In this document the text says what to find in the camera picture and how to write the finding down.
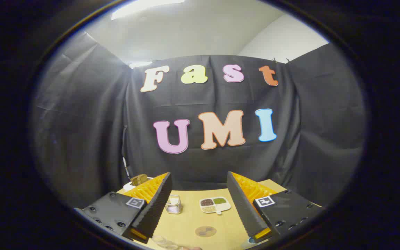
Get white divided dish of grains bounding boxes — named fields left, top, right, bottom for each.
left=200, top=197, right=232, bottom=215

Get round wooden coaster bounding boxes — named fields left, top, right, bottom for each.
left=195, top=226, right=217, bottom=238

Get white boxy container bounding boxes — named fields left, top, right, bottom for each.
left=123, top=177, right=153, bottom=191

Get wooden table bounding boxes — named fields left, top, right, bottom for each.
left=117, top=180, right=287, bottom=250

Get black backdrop cloth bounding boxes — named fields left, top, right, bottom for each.
left=30, top=31, right=366, bottom=209

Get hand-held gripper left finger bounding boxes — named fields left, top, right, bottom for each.
left=74, top=172, right=173, bottom=244

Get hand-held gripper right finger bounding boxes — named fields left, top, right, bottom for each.
left=227, top=171, right=324, bottom=243

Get clear ribbed square container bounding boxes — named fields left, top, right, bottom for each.
left=165, top=195, right=183, bottom=214

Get clear plastic bottle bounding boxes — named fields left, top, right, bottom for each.
left=151, top=235, right=180, bottom=250

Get brown bread slice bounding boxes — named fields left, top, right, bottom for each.
left=131, top=174, right=148, bottom=186

